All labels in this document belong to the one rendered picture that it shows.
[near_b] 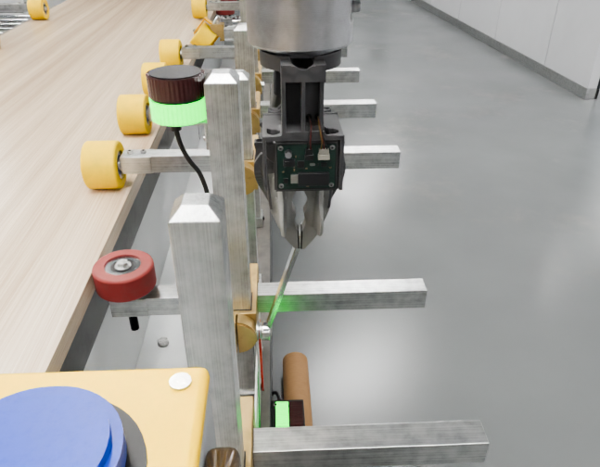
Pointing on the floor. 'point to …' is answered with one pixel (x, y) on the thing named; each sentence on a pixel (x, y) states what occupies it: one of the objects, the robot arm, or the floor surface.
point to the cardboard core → (298, 382)
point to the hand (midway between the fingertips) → (300, 233)
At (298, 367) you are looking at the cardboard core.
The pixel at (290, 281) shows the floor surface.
